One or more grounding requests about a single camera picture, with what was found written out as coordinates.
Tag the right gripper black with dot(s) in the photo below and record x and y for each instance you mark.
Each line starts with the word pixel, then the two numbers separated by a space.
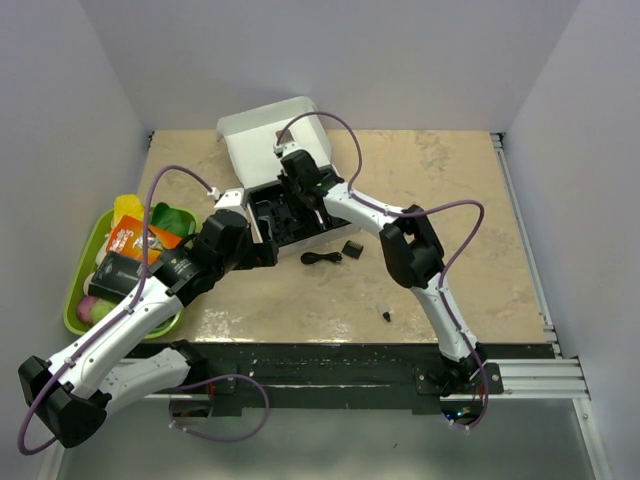
pixel 285 175

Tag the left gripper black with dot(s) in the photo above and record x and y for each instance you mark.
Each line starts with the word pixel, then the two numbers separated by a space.
pixel 260 254

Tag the small oil bottle black cap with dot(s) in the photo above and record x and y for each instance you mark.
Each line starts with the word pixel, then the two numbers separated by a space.
pixel 384 311

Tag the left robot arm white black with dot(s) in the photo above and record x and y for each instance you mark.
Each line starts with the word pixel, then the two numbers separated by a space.
pixel 75 390

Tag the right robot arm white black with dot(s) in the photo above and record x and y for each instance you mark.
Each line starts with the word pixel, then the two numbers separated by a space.
pixel 412 252

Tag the black plastic insert tray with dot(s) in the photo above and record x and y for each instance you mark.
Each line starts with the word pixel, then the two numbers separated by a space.
pixel 278 217

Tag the green plush toy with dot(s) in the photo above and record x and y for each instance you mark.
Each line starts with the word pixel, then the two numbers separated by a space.
pixel 175 221

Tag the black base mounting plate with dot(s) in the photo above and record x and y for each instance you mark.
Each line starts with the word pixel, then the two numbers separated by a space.
pixel 414 377

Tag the orange razor package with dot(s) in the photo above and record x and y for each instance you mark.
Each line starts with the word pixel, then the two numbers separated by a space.
pixel 126 239

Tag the yellow plush toy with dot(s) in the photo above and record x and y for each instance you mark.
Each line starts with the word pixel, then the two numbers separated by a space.
pixel 127 205

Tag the black product box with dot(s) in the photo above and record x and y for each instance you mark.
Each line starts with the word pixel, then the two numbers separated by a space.
pixel 115 277

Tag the light green ball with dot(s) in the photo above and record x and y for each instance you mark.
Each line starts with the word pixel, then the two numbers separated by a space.
pixel 100 309

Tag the pink ball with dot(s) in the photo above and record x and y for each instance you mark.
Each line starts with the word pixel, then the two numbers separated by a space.
pixel 84 308

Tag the green plastic tray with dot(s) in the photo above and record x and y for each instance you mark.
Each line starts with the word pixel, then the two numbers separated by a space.
pixel 87 266

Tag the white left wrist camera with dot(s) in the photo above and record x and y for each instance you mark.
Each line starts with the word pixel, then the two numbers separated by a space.
pixel 231 199

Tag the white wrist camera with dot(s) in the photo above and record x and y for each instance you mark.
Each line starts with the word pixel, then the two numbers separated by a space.
pixel 231 199
pixel 281 150

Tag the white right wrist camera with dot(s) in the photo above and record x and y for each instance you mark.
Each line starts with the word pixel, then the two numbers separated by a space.
pixel 281 150

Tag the aluminium frame rail right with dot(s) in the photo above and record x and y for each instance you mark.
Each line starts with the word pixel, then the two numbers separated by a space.
pixel 581 402

